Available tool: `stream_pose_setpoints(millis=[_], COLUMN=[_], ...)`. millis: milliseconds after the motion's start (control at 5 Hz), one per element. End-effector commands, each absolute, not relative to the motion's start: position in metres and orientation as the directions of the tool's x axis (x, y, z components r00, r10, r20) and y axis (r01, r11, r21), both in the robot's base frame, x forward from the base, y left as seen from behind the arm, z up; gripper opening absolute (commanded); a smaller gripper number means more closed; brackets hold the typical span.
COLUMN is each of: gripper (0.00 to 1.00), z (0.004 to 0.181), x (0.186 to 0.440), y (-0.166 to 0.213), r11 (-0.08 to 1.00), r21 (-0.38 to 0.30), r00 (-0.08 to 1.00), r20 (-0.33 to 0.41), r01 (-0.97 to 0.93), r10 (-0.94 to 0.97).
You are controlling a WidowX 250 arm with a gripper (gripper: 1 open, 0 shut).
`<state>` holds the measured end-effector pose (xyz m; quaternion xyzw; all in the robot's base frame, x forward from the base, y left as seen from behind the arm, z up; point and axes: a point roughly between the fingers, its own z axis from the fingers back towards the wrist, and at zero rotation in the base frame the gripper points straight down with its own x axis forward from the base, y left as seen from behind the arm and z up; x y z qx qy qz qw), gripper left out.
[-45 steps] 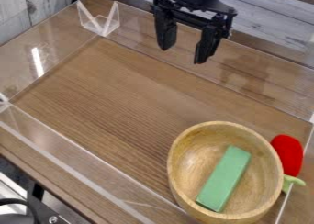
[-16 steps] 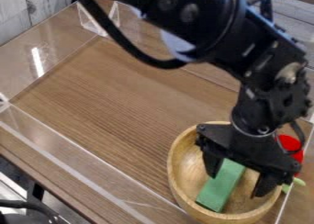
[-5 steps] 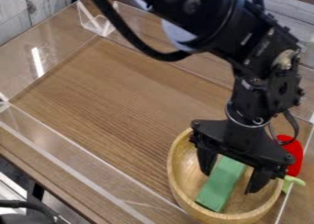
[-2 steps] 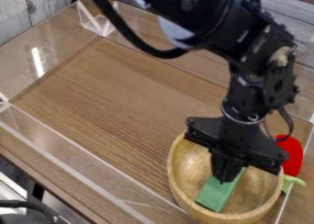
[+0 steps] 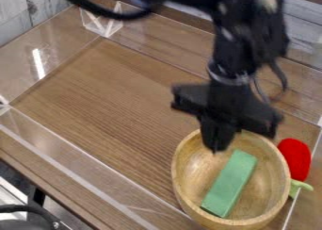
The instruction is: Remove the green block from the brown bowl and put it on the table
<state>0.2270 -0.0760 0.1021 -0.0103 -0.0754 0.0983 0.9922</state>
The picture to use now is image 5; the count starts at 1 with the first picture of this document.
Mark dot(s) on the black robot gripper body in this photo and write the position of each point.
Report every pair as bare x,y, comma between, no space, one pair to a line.
229,104

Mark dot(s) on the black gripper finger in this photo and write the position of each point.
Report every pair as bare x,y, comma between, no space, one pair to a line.
210,130
228,131

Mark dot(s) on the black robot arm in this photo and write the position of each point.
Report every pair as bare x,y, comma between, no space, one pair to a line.
252,39

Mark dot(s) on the green rectangular block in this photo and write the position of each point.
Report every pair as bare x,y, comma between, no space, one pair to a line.
229,184

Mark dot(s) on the brown wooden bowl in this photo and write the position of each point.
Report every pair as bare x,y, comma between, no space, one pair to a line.
196,168

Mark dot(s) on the red plush strawberry toy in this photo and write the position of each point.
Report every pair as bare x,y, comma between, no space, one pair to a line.
297,154

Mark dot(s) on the clear acrylic corner bracket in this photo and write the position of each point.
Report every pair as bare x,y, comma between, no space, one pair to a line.
104,26

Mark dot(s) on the black metal table bracket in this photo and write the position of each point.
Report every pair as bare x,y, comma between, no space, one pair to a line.
42,217

